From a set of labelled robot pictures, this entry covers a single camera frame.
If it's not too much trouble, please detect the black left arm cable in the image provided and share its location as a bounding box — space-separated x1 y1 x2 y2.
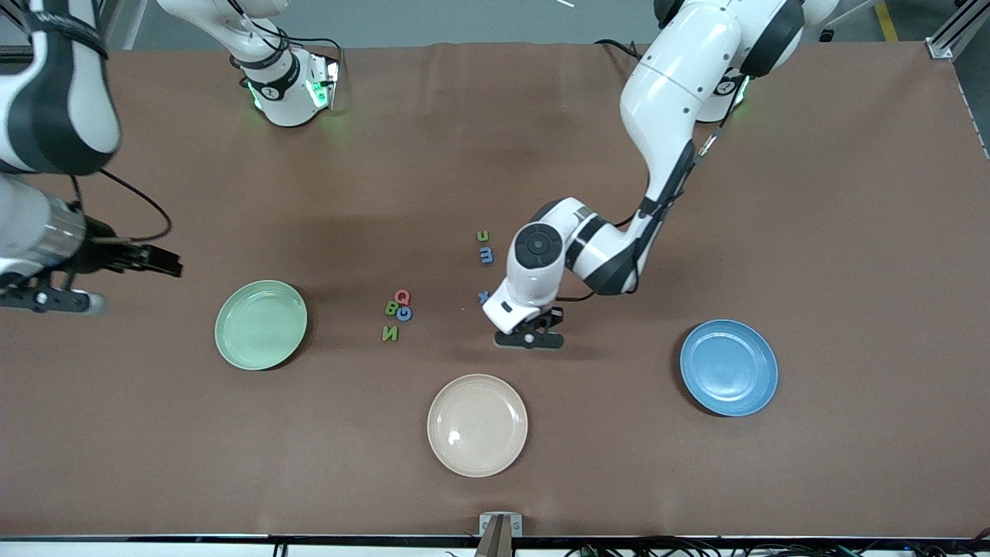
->
557 73 747 302

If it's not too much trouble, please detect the light green round plate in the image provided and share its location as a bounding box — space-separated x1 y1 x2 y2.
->
214 279 309 371

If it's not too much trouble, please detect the yellow floor tape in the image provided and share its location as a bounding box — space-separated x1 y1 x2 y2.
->
874 0 900 43

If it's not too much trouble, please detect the blue round plate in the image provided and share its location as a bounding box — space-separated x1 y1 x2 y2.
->
679 319 779 418

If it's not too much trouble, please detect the silver base connector bracket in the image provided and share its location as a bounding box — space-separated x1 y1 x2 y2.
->
308 56 342 111

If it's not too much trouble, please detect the brown table cover mat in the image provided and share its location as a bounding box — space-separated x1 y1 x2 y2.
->
0 40 990 538

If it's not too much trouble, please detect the beige round plate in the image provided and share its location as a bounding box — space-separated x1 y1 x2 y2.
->
427 374 529 478

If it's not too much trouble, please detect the black table edge strip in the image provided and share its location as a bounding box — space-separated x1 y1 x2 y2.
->
0 534 990 548

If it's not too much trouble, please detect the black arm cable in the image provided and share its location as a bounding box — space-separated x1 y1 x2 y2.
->
73 166 172 242
557 73 747 302

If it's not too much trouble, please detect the white stand leg with caster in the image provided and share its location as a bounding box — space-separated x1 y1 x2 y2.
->
818 0 879 42

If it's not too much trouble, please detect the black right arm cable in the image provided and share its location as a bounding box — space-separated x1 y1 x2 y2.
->
73 166 172 242

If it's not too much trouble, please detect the black cable bundle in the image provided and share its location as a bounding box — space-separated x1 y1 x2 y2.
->
565 534 990 557

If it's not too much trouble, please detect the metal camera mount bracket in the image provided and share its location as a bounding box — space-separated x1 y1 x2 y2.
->
476 512 524 557

